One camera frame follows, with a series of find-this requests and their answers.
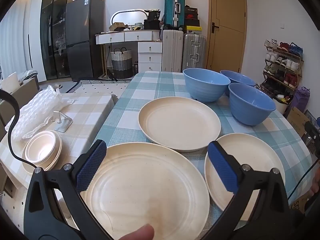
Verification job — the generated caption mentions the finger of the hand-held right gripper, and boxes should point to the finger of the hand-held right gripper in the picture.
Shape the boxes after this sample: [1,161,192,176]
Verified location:
[304,121,320,140]

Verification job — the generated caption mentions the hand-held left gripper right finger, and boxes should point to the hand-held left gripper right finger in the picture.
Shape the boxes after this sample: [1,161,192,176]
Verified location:
[200,140,292,240]

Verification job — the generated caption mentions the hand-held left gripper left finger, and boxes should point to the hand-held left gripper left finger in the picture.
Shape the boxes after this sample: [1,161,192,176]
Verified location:
[23,139,112,240]

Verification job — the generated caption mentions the cream plate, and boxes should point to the cream plate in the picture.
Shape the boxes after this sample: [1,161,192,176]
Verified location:
[21,150,63,176]
[138,96,222,152]
[80,142,210,240]
[204,133,285,222]

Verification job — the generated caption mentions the blue bowl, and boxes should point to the blue bowl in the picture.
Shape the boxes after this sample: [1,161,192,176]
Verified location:
[219,70,256,97]
[183,68,231,102]
[228,83,276,126]

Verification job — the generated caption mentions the stack of small cream bowls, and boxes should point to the stack of small cream bowls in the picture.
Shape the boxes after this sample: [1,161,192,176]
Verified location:
[24,130,63,170]

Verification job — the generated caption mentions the person's left hand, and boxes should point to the person's left hand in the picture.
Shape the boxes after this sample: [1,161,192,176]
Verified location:
[117,224,155,240]

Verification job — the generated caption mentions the printed cardboard box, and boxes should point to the printed cardboard box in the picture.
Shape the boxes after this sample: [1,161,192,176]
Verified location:
[286,107,310,140]

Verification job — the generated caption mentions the purple bag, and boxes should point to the purple bag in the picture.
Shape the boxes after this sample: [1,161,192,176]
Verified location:
[294,87,310,113]

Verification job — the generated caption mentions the white waste bin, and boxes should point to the white waste bin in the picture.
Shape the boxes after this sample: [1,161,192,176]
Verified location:
[274,94,290,115]

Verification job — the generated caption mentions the beige checked tablecloth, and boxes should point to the beige checked tablecloth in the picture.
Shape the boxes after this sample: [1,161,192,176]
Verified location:
[0,90,119,205]

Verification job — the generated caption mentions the metal phone stand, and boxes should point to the metal phone stand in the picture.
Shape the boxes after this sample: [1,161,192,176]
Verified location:
[52,110,73,132]

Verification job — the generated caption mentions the metal shoe rack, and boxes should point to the metal shoe rack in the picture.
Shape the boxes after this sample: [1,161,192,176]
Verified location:
[262,39,304,98]

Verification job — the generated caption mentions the rows of racked shoes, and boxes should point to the rows of racked shoes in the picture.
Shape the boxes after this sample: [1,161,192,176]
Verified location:
[264,39,303,93]

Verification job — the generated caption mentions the white bubble wrap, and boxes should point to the white bubble wrap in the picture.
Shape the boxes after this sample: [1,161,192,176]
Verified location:
[5,85,74,140]

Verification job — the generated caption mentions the beige sofa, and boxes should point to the beige sofa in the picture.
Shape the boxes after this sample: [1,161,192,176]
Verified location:
[0,77,40,140]

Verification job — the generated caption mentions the blue checked tablecloth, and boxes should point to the blue checked tablecloth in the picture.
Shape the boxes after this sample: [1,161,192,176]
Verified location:
[57,71,313,240]

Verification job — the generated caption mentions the grey white woven basket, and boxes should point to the grey white woven basket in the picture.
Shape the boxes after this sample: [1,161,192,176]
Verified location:
[111,47,133,80]

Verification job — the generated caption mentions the silver suitcase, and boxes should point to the silver suitcase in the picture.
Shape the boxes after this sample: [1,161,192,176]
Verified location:
[182,33,207,71]

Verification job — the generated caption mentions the white suitcase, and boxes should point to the white suitcase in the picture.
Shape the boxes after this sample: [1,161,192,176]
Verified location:
[162,29,184,72]

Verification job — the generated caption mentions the white vanity desk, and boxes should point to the white vanity desk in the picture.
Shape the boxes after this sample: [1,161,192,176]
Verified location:
[95,29,160,80]

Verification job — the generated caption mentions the wooden door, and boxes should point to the wooden door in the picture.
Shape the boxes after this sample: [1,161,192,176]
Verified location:
[207,0,248,73]

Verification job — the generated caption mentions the dark grey fridge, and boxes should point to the dark grey fridge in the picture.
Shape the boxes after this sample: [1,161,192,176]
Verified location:
[65,0,105,82]

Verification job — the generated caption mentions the oval vanity mirror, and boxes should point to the oval vanity mirror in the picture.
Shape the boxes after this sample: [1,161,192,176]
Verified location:
[111,9,150,30]

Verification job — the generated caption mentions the black bag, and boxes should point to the black bag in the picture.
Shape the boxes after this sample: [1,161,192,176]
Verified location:
[144,9,160,30]

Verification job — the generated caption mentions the black shoe box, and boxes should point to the black shoe box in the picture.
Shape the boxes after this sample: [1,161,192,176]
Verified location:
[184,5,200,20]

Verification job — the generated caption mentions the teal suitcase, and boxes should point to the teal suitcase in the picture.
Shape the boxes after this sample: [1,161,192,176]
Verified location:
[164,0,185,29]

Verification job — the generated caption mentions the dark thin cable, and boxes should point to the dark thin cable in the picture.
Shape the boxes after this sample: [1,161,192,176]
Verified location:
[287,160,320,203]

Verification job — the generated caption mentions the black cable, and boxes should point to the black cable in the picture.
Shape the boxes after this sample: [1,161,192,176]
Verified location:
[0,90,54,178]

